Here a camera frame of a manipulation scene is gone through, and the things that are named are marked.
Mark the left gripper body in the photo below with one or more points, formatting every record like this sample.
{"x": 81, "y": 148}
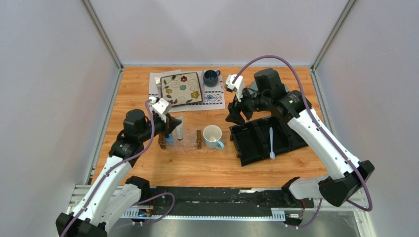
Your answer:
{"x": 165, "y": 129}

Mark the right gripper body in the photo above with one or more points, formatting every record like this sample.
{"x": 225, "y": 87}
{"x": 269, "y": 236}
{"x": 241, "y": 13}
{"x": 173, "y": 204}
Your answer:
{"x": 249, "y": 104}

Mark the blue toothpaste tube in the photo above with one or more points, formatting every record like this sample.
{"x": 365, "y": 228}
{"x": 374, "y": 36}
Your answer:
{"x": 169, "y": 139}

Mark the glass holder with wooden ends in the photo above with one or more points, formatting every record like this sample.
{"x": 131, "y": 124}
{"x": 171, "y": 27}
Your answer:
{"x": 192, "y": 141}

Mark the white mug with blue handle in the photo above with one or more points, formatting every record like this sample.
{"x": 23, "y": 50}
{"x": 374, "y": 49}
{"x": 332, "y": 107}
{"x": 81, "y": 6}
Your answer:
{"x": 212, "y": 136}

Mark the black compartment organizer box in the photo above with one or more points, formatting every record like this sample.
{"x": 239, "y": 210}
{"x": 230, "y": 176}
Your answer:
{"x": 252, "y": 143}

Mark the light blue toothbrush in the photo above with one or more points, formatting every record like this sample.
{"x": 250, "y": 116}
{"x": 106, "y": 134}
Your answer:
{"x": 271, "y": 153}

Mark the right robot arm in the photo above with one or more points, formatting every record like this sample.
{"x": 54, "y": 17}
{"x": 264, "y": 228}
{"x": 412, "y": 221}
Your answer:
{"x": 346, "y": 173}

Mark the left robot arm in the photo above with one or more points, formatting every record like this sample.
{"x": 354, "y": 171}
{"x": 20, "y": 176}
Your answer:
{"x": 100, "y": 208}

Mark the round grey-blue plate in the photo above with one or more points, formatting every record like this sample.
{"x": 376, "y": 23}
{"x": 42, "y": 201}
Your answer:
{"x": 253, "y": 86}

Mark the white patterned placemat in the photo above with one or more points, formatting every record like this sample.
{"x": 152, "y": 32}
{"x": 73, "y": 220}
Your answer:
{"x": 214, "y": 96}

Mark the square floral ceramic plate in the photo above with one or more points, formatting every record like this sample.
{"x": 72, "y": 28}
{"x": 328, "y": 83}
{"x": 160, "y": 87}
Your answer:
{"x": 182, "y": 89}

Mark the dark blue ceramic cup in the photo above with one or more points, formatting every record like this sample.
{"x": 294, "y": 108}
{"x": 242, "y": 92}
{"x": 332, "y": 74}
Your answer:
{"x": 211, "y": 78}

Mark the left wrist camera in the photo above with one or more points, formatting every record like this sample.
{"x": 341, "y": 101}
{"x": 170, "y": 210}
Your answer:
{"x": 160, "y": 106}

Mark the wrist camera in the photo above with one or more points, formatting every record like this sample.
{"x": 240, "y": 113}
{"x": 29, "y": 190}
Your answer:
{"x": 160, "y": 106}
{"x": 235, "y": 83}

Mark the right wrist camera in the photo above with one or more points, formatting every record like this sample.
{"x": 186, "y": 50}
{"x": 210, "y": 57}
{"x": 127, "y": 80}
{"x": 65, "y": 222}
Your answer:
{"x": 235, "y": 83}

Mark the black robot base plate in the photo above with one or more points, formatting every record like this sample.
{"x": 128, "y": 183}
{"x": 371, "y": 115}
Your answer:
{"x": 212, "y": 201}

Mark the aluminium frame rail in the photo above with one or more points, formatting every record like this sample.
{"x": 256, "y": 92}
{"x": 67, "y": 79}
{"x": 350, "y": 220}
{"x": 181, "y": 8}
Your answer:
{"x": 176, "y": 212}

